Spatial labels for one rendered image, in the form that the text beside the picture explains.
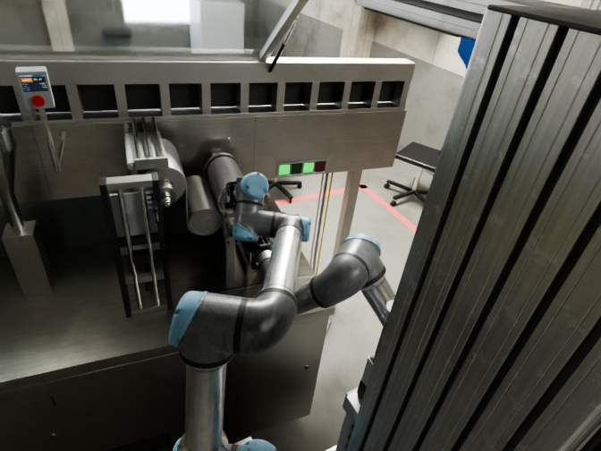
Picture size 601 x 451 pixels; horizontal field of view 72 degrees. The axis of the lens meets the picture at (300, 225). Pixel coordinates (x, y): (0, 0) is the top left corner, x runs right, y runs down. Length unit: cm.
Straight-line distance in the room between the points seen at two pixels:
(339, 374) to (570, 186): 226
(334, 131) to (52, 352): 138
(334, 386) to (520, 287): 212
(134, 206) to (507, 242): 112
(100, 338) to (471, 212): 133
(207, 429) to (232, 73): 123
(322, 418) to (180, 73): 180
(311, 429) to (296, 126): 152
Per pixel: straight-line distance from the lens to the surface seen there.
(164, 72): 166
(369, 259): 119
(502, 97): 44
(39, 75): 134
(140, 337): 155
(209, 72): 168
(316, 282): 115
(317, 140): 191
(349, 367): 261
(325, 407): 244
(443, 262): 52
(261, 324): 83
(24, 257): 169
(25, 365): 159
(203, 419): 101
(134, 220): 140
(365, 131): 201
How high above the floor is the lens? 206
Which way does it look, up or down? 35 degrees down
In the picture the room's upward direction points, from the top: 7 degrees clockwise
